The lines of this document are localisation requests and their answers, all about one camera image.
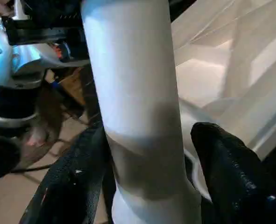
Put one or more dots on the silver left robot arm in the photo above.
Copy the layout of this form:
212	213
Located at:
16	56

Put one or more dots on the white plastic table top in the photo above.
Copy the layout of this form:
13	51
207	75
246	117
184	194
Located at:
222	70

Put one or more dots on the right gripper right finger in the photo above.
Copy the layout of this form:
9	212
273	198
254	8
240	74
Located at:
236	182

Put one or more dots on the white plastic table leg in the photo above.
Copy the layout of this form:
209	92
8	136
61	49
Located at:
138	93

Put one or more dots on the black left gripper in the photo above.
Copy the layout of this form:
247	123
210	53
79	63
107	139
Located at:
49	23

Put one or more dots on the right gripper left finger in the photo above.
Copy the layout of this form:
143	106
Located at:
72	182

